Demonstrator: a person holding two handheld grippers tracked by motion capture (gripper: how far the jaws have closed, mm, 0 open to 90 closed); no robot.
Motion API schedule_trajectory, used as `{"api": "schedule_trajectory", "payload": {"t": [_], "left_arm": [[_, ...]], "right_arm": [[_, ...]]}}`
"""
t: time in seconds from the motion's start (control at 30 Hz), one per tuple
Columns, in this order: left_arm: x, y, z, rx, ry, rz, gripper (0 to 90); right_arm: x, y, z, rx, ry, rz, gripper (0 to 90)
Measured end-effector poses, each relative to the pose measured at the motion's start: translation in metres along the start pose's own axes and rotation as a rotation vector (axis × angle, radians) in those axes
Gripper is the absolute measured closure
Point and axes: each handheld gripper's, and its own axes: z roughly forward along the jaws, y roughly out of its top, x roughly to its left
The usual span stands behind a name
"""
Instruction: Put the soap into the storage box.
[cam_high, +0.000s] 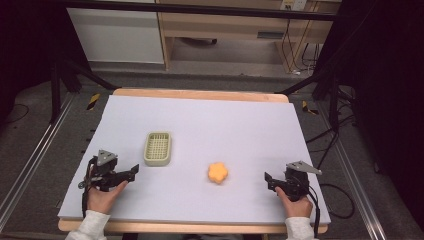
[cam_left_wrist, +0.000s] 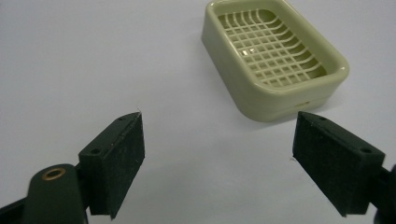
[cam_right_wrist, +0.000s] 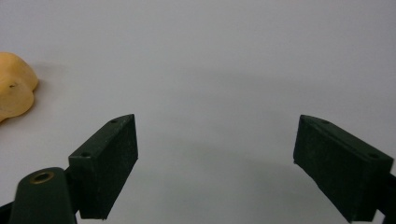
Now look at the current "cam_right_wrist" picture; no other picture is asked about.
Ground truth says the yellow bell pepper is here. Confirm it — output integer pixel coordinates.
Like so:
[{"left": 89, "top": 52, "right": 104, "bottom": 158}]
[{"left": 0, "top": 51, "right": 39, "bottom": 123}]

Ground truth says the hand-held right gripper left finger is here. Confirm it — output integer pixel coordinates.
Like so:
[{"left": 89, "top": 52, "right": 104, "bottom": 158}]
[{"left": 67, "top": 113, "right": 139, "bottom": 220}]

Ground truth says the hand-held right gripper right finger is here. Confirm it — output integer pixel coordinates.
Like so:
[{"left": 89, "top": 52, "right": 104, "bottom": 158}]
[{"left": 292, "top": 114, "right": 395, "bottom": 224}]

